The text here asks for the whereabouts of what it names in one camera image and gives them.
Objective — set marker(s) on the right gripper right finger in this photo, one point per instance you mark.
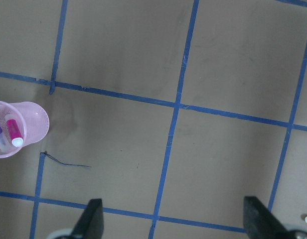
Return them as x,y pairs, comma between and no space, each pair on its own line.
259,222

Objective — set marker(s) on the pink highlighter pen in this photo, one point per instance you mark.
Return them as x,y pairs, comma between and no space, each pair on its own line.
14,133

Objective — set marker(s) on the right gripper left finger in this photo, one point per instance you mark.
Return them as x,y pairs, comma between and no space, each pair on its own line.
91,223

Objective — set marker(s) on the pink mesh cup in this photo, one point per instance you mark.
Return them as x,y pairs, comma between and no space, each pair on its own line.
32,121

